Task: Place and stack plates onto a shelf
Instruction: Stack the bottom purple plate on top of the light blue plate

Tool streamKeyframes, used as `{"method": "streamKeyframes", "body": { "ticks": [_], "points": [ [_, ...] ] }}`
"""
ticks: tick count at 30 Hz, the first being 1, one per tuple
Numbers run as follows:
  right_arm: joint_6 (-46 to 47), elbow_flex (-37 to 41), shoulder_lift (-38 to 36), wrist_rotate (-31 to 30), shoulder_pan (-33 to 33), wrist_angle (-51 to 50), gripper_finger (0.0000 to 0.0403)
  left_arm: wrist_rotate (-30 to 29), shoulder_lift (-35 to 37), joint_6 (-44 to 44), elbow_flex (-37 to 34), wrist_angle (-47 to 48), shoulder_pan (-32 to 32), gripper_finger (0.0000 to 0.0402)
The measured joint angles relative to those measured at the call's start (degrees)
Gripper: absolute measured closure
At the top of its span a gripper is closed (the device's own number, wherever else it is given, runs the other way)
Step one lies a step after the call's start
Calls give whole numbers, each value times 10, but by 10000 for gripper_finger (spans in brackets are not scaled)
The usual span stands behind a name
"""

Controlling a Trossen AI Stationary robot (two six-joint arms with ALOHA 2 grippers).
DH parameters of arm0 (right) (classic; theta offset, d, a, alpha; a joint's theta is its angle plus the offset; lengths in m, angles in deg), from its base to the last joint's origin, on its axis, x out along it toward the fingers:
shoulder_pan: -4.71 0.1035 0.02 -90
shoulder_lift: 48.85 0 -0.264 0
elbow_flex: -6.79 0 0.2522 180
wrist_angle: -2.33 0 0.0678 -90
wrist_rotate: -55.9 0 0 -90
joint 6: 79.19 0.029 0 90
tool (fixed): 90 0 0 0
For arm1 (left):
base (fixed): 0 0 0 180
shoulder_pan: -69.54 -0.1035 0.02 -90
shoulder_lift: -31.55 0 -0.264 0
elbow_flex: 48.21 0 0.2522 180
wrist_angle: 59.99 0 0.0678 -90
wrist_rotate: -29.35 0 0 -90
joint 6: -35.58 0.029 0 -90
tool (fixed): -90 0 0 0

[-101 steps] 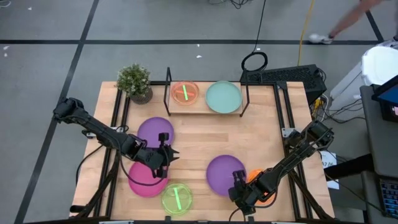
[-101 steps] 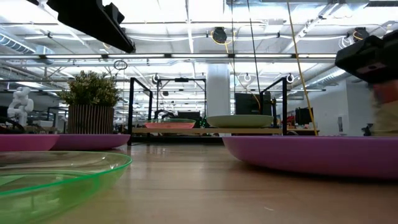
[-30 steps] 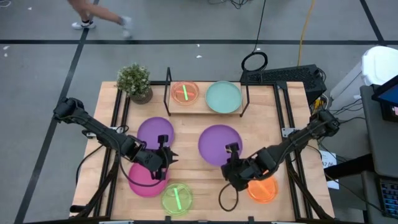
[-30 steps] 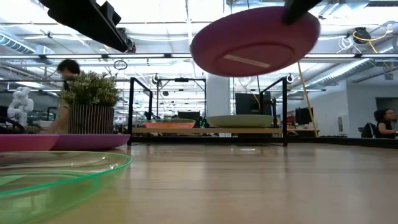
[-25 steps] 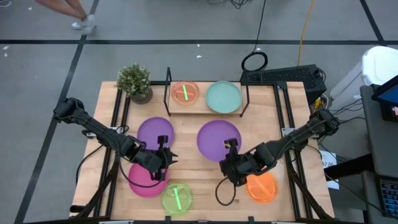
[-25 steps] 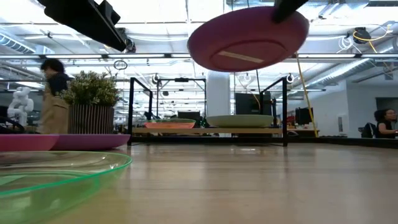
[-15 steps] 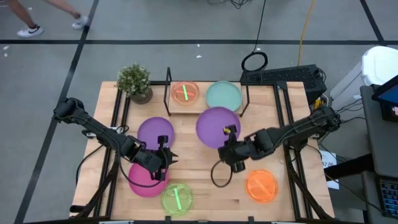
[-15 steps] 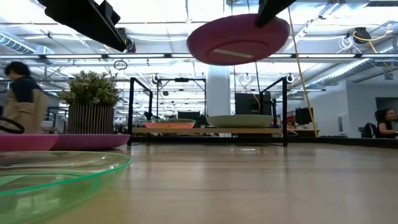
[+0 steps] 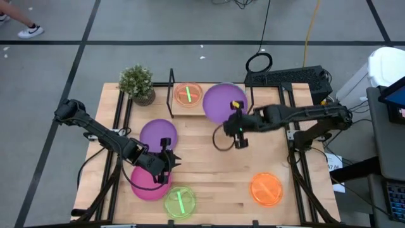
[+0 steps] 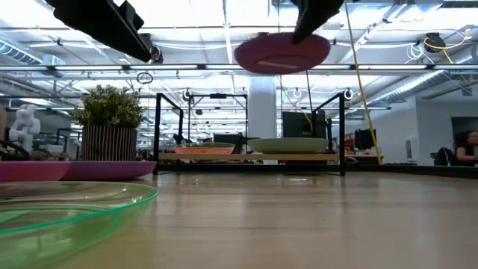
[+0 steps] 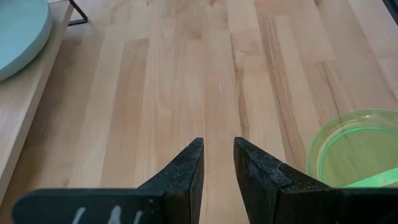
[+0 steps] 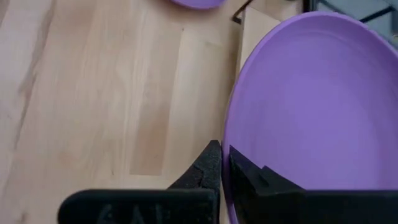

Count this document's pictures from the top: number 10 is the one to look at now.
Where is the purple plastic plate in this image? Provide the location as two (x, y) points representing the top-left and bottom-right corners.
(59, 161), (158, 182)
(234, 31), (332, 75)

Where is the light teal plastic plate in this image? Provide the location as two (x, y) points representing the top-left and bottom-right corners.
(246, 137), (329, 155)

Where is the green transparent plastic plate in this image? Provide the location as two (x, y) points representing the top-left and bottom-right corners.
(178, 142), (236, 148)
(0, 181), (160, 269)

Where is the orange transparent plastic plate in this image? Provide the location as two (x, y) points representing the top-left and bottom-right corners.
(175, 149), (235, 155)

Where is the magenta plastic plate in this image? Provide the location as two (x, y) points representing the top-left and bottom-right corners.
(0, 161), (72, 183)

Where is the black monitor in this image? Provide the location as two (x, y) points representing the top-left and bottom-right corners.
(282, 111), (329, 140)
(353, 128), (378, 152)

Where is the artificial plant in ribbed pot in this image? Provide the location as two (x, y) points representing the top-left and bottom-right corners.
(69, 84), (146, 162)

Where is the white robot figure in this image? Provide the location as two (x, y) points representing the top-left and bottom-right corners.
(7, 103), (42, 153)

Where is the black office chair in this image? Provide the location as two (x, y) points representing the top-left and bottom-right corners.
(430, 146), (456, 167)

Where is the person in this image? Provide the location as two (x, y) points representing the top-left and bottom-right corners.
(453, 129), (478, 167)

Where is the black hanging cable reel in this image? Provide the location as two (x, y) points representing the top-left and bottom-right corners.
(140, 32), (165, 64)

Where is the yellow cable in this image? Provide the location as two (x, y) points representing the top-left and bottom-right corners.
(344, 0), (384, 166)

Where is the cable reel with yellow cable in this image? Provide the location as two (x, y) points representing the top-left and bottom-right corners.
(423, 29), (471, 55)

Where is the black wire dish rack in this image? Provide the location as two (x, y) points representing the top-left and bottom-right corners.
(152, 92), (347, 176)

